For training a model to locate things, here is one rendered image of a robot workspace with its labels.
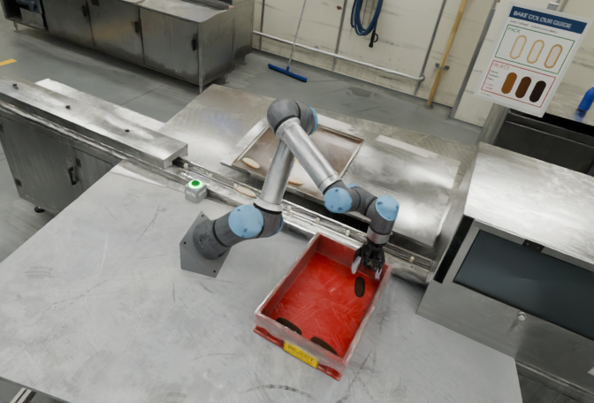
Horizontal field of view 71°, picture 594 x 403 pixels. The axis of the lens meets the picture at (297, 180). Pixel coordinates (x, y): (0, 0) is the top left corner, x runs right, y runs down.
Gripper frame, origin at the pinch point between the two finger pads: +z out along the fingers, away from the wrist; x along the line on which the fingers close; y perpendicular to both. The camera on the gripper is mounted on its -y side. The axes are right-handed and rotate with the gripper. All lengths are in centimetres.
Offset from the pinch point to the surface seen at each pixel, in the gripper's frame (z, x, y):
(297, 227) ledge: 5.0, -28.8, -21.0
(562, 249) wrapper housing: -39, 48, 12
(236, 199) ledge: 5, -58, -30
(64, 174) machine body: 39, -168, -58
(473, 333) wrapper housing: 5.8, 40.1, 11.2
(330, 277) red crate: 8.5, -11.7, -1.5
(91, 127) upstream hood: -1, -140, -52
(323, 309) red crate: 8.4, -12.0, 14.1
